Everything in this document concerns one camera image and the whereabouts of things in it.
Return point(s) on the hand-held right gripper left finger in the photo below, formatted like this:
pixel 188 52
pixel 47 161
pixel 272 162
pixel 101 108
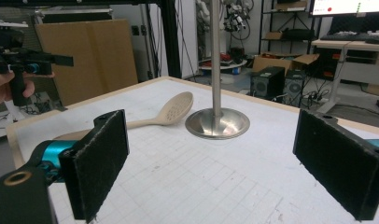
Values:
pixel 94 168

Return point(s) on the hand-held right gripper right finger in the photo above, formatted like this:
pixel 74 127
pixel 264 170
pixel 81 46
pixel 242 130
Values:
pixel 340 165

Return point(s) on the beige slotted spoon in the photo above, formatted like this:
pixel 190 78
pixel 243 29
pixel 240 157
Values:
pixel 175 109

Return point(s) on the brown cardboard sheet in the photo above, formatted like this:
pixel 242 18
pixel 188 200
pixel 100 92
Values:
pixel 91 59

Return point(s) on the black computer tower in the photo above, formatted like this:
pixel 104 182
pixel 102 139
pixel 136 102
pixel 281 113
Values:
pixel 295 87
pixel 267 83

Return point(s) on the white desk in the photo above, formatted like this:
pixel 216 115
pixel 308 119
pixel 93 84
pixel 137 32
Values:
pixel 358 71

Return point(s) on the white grid mat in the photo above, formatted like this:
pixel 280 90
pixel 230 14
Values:
pixel 193 180

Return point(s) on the open cardboard box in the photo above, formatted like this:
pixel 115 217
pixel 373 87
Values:
pixel 271 62

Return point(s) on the black keyboard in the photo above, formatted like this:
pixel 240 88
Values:
pixel 346 36

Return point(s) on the black computer mouse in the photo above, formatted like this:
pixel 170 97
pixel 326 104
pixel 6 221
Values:
pixel 376 41

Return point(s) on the metal utensil stand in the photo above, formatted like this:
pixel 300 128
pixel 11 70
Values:
pixel 217 124

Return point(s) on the black shelf rack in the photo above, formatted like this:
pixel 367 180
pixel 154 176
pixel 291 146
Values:
pixel 287 34

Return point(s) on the white round platform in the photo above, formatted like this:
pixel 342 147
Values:
pixel 231 67

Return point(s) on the computer monitor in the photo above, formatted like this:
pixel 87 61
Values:
pixel 349 6

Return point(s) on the black metal frame post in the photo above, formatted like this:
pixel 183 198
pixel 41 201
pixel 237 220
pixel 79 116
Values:
pixel 171 37

